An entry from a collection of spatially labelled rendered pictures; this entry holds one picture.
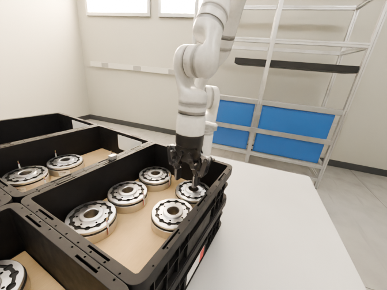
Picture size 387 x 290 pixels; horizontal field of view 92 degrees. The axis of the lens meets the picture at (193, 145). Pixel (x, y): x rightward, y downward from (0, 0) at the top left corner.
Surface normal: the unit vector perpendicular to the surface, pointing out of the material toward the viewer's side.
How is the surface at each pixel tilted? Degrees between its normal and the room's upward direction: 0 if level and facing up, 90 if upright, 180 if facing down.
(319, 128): 90
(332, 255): 0
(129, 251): 0
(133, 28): 90
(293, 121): 90
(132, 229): 0
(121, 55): 90
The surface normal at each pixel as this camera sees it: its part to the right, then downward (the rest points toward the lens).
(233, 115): -0.31, 0.33
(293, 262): 0.09, -0.92
